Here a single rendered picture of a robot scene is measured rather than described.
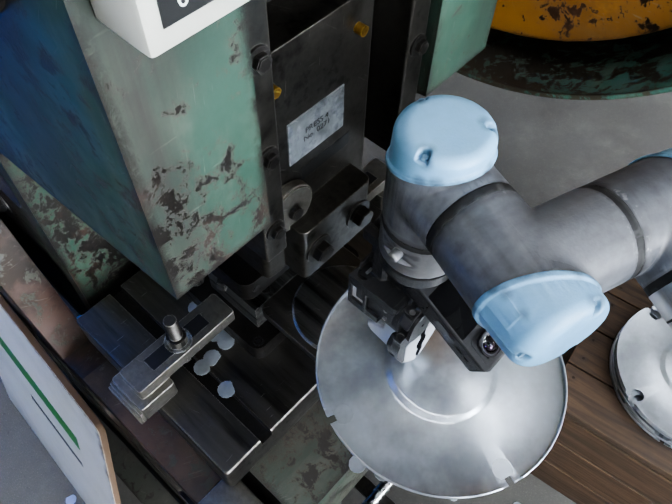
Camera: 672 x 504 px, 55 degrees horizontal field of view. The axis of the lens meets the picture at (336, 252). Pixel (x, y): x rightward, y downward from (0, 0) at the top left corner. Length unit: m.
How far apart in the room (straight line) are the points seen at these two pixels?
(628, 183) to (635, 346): 0.87
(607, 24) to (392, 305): 0.38
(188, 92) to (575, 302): 0.26
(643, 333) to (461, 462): 0.70
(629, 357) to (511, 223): 0.90
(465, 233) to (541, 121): 1.78
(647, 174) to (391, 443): 0.39
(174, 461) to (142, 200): 0.56
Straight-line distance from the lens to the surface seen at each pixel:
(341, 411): 0.73
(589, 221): 0.45
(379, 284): 0.62
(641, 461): 1.31
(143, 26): 0.28
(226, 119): 0.41
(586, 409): 1.29
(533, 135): 2.15
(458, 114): 0.47
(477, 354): 0.61
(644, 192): 0.49
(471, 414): 0.75
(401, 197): 0.47
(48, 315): 0.99
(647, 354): 1.34
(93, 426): 0.99
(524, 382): 0.79
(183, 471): 0.90
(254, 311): 0.80
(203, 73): 0.37
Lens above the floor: 1.47
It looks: 56 degrees down
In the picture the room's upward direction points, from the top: 2 degrees clockwise
